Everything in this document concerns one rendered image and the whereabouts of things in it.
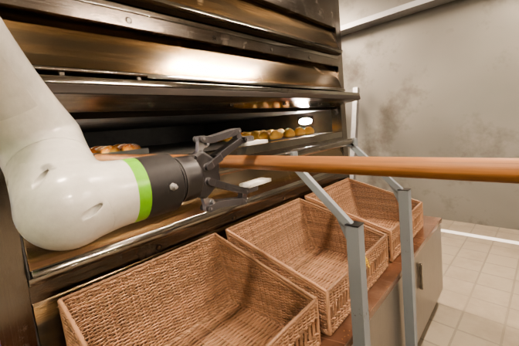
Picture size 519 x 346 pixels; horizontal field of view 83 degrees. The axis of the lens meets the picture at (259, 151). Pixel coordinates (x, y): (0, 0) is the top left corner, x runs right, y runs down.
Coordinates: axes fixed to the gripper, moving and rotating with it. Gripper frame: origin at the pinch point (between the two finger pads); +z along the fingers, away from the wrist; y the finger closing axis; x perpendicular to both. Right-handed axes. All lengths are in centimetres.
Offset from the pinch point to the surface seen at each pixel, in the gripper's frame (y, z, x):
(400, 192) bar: 25, 82, 4
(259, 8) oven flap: -66, 72, -56
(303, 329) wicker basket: 51, 18, -5
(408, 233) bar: 43, 82, 6
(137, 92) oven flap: -20.0, -4.5, -39.5
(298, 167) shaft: 0.5, -1.3, 11.5
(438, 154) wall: 43, 339, -30
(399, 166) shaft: -0.2, -1.2, 28.9
